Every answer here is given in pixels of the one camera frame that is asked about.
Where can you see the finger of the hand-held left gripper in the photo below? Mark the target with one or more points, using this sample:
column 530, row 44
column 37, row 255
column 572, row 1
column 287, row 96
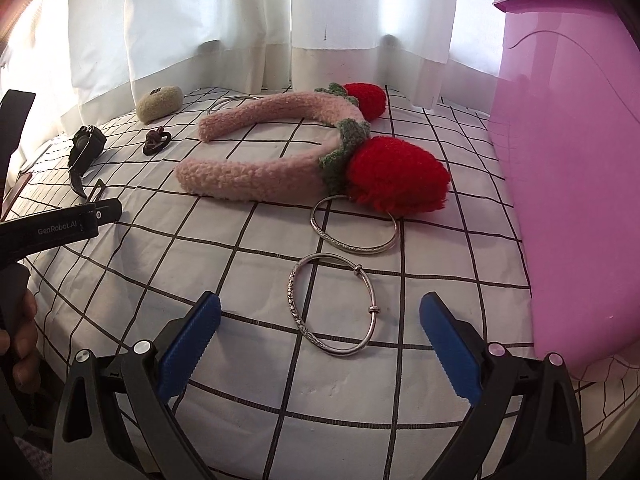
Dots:
column 107, row 212
column 15, row 120

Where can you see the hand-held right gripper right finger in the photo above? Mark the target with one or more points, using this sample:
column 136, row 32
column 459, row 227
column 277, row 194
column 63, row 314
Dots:
column 450, row 352

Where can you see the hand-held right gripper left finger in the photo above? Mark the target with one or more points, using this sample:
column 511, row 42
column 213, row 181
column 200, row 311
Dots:
column 187, row 347

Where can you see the black wrist watch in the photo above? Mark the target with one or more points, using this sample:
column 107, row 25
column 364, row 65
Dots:
column 87, row 142

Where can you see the beige plush hair clip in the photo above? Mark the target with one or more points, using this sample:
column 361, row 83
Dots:
column 157, row 105

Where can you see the pink plush strawberry headband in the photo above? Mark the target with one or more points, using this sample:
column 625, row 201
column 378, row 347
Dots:
column 260, row 175

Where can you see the plain silver bangle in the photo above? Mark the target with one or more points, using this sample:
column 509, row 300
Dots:
column 225, row 102

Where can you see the pink plastic container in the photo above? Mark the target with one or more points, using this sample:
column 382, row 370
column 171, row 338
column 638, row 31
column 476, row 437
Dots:
column 570, row 185

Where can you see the person's left hand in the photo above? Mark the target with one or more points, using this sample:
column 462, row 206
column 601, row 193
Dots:
column 25, row 345

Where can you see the white checked bed sheet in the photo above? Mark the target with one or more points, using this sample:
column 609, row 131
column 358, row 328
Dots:
column 225, row 270

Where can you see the white curtain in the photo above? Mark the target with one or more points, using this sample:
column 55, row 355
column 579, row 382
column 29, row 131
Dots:
column 190, row 10
column 370, row 10

